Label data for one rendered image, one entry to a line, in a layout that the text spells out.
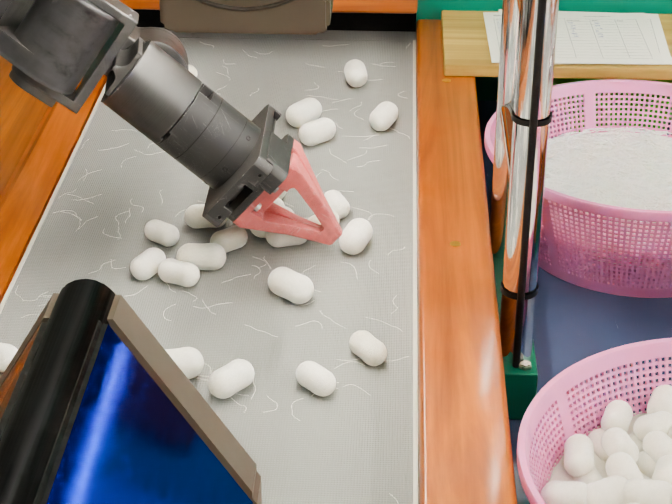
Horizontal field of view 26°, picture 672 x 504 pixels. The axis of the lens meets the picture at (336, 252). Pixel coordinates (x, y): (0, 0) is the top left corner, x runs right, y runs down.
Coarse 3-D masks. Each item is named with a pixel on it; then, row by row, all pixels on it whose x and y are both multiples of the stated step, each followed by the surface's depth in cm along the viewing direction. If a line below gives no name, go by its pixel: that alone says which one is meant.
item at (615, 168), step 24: (552, 144) 131; (576, 144) 130; (600, 144) 130; (624, 144) 130; (648, 144) 130; (552, 168) 125; (576, 168) 126; (600, 168) 125; (624, 168) 125; (648, 168) 127; (576, 192) 123; (600, 192) 122; (624, 192) 122; (648, 192) 121
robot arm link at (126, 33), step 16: (96, 0) 101; (112, 0) 103; (112, 16) 102; (128, 16) 102; (128, 32) 102; (144, 32) 112; (160, 32) 112; (112, 48) 103; (128, 48) 108; (176, 48) 110; (96, 64) 104; (112, 64) 109; (16, 80) 103; (32, 80) 103; (96, 80) 103; (48, 96) 103; (64, 96) 103; (80, 96) 103
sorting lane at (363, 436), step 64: (192, 64) 145; (256, 64) 145; (320, 64) 145; (384, 64) 145; (128, 128) 132; (64, 192) 121; (128, 192) 121; (192, 192) 121; (384, 192) 121; (64, 256) 111; (128, 256) 111; (256, 256) 111; (320, 256) 111; (384, 256) 111; (0, 320) 103; (192, 320) 103; (256, 320) 103; (320, 320) 103; (384, 320) 103; (256, 384) 96; (384, 384) 96; (256, 448) 90; (320, 448) 90; (384, 448) 90
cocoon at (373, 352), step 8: (352, 336) 98; (360, 336) 98; (368, 336) 98; (352, 344) 98; (360, 344) 98; (368, 344) 97; (376, 344) 97; (360, 352) 98; (368, 352) 97; (376, 352) 97; (384, 352) 97; (368, 360) 97; (376, 360) 97; (384, 360) 98
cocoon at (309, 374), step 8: (304, 368) 95; (312, 368) 95; (320, 368) 95; (296, 376) 95; (304, 376) 95; (312, 376) 94; (320, 376) 94; (328, 376) 94; (304, 384) 95; (312, 384) 94; (320, 384) 94; (328, 384) 94; (312, 392) 95; (320, 392) 94; (328, 392) 94
